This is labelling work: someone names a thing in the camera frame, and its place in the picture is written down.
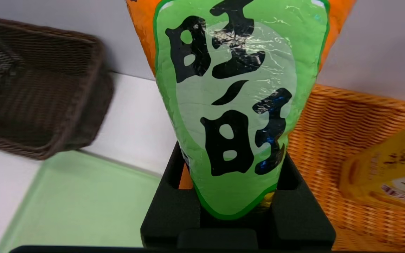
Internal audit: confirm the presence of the yellow potato chip box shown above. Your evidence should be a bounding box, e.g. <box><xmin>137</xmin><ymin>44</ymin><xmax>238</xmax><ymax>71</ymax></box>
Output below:
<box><xmin>340</xmin><ymin>121</ymin><xmax>405</xmax><ymax>211</ymax></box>

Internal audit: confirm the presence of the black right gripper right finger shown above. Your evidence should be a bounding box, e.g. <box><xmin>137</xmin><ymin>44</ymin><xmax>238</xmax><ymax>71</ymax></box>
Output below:
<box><xmin>257</xmin><ymin>151</ymin><xmax>336</xmax><ymax>250</ymax></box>

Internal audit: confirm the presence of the dark brown wicker basket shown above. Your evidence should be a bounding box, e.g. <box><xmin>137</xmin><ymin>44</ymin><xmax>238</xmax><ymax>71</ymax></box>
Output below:
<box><xmin>0</xmin><ymin>18</ymin><xmax>114</xmax><ymax>161</ymax></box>

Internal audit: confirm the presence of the orange wicker basket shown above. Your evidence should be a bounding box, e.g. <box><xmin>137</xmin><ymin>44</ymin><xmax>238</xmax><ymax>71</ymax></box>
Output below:
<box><xmin>287</xmin><ymin>84</ymin><xmax>405</xmax><ymax>253</ymax></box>

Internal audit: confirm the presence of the orange snack bag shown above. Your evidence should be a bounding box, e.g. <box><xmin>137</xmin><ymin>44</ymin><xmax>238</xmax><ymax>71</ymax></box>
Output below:
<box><xmin>125</xmin><ymin>0</ymin><xmax>357</xmax><ymax>220</ymax></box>

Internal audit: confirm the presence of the light green plastic tray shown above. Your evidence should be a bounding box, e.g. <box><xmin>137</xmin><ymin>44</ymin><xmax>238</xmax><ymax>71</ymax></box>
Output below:
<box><xmin>0</xmin><ymin>150</ymin><xmax>162</xmax><ymax>253</ymax></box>

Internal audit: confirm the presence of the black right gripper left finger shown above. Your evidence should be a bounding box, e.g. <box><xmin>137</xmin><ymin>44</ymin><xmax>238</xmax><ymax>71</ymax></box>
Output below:
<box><xmin>140</xmin><ymin>142</ymin><xmax>201</xmax><ymax>248</ymax></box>

